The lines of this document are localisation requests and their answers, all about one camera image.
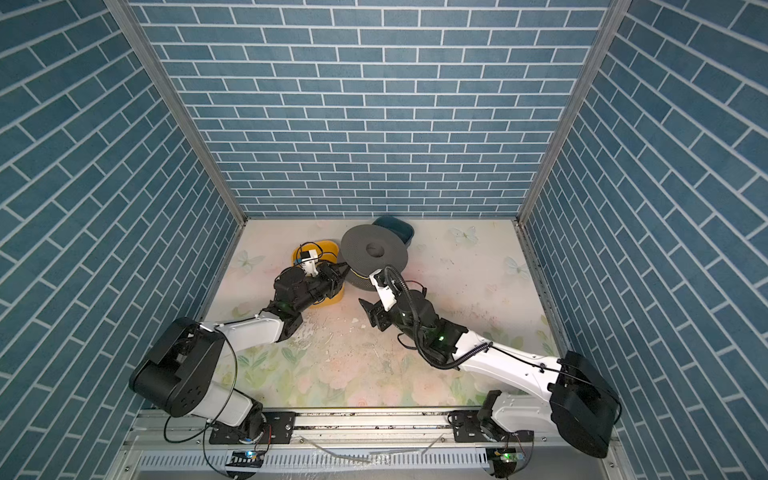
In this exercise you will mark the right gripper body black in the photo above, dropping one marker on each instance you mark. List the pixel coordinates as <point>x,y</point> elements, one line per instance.
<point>395,317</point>

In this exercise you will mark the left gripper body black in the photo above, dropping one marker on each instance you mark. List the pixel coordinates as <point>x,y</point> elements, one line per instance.
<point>315,289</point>

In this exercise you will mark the grey cable spool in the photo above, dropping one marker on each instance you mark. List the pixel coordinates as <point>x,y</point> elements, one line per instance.
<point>366,248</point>

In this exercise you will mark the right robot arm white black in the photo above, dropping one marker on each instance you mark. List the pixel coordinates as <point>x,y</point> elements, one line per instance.
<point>577,399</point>

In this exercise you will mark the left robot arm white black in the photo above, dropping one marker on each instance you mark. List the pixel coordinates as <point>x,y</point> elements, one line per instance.
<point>177,373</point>

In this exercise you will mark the yellow plastic bin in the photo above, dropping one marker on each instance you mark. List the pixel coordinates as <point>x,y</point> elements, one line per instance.
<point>329,251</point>

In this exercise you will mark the teal plastic bin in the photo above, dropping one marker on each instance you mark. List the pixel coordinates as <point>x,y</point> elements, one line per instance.
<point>403,230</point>

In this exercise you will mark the right green circuit board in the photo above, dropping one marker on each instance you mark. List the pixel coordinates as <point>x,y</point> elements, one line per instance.
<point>507,456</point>

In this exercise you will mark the green circuit board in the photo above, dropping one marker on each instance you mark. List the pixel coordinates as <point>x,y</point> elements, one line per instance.
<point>246,459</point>
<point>507,456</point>

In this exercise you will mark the left green circuit board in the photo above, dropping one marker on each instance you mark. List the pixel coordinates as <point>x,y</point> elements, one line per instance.
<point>246,459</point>

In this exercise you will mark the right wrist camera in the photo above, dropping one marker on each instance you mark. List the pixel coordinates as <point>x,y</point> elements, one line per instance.
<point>382,281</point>

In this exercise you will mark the white slotted cable duct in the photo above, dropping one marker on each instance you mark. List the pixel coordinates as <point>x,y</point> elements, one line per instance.
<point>311,460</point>

